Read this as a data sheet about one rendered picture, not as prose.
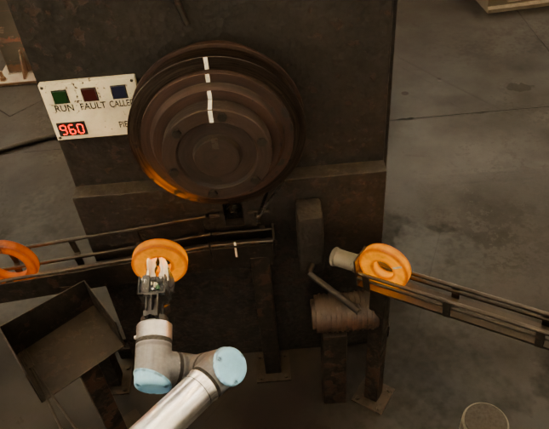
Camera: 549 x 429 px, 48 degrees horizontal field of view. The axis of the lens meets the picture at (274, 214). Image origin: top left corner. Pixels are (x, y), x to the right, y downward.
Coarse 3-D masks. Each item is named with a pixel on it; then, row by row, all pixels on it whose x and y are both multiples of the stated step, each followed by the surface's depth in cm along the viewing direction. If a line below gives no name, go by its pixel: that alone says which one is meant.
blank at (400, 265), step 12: (372, 252) 177; (384, 252) 174; (396, 252) 174; (360, 264) 183; (372, 264) 180; (396, 264) 174; (408, 264) 175; (384, 276) 181; (396, 276) 177; (408, 276) 175
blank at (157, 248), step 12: (156, 240) 166; (168, 240) 167; (144, 252) 166; (156, 252) 166; (168, 252) 166; (180, 252) 167; (132, 264) 169; (144, 264) 169; (180, 264) 170; (180, 276) 173
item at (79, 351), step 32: (32, 320) 177; (64, 320) 185; (96, 320) 185; (32, 352) 180; (64, 352) 178; (96, 352) 177; (32, 384) 168; (64, 384) 171; (96, 384) 189; (128, 416) 227
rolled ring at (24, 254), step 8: (0, 240) 190; (8, 240) 191; (0, 248) 188; (8, 248) 188; (16, 248) 190; (24, 248) 191; (16, 256) 191; (24, 256) 191; (32, 256) 193; (32, 264) 193; (0, 272) 198; (8, 272) 200; (16, 272) 200; (24, 272) 199; (32, 272) 196; (16, 280) 199
